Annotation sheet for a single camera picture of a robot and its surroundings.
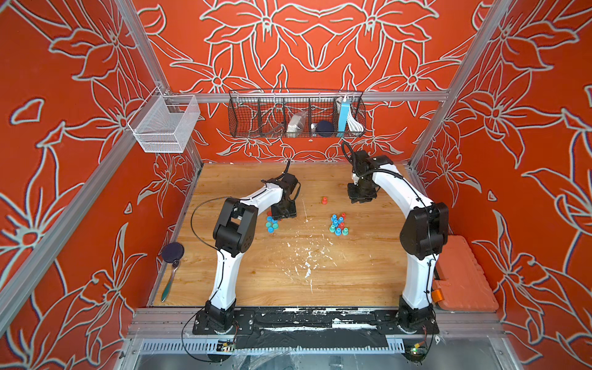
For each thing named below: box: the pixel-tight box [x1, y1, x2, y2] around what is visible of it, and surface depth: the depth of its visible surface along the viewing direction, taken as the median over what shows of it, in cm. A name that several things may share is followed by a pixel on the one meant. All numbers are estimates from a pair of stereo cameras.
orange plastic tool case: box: [431, 235, 499, 313], surface depth 77 cm
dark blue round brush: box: [161, 242, 185, 303], surface depth 87 cm
